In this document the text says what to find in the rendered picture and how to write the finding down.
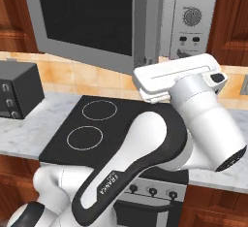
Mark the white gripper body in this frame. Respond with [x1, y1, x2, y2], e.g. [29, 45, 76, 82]
[132, 52, 223, 105]

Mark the grey microwave door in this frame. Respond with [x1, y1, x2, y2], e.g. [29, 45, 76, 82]
[20, 0, 163, 76]

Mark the steel oven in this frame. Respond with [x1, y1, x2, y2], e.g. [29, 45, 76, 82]
[110, 172, 190, 227]

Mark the brown wooden base cupboard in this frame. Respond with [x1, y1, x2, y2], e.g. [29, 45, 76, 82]
[177, 183, 248, 227]
[0, 153, 43, 220]

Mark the black oven knob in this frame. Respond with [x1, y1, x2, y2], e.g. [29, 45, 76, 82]
[147, 186, 159, 198]
[128, 183, 140, 195]
[168, 189, 179, 201]

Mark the grey microwave door handle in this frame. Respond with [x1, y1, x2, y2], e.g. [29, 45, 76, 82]
[145, 0, 163, 67]

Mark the black hob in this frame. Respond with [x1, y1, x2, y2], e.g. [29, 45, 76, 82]
[38, 94, 192, 186]

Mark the black toaster oven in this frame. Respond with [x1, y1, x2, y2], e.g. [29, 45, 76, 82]
[0, 59, 46, 120]

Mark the round grey microwave dial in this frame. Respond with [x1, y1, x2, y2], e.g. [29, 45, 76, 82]
[182, 7, 203, 27]

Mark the black oven door handle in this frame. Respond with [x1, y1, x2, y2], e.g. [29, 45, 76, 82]
[114, 199, 182, 214]

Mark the brown wooden cupboard door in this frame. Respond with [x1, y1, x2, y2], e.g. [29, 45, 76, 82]
[0, 0, 41, 54]
[206, 0, 248, 67]

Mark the grey wall socket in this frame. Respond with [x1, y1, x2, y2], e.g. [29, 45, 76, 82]
[239, 73, 248, 96]

